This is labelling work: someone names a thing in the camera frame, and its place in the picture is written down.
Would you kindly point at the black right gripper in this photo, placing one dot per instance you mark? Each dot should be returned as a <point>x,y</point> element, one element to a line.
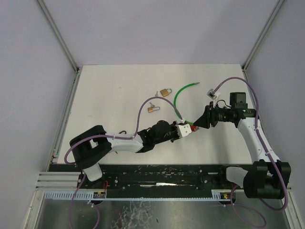
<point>213,117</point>

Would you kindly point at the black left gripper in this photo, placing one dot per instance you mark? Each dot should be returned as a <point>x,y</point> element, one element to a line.
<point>175,131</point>

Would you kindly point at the small brass padlock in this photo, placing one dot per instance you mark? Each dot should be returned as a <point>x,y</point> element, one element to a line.
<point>153,108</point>

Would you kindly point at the large brass padlock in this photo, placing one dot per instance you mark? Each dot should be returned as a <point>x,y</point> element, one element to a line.
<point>166,92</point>

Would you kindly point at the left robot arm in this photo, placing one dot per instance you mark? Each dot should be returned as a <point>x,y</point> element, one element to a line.
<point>92,145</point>

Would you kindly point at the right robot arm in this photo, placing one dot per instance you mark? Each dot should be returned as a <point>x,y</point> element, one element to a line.
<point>268,177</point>

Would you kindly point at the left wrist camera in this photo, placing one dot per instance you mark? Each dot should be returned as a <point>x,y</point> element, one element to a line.
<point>183,130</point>

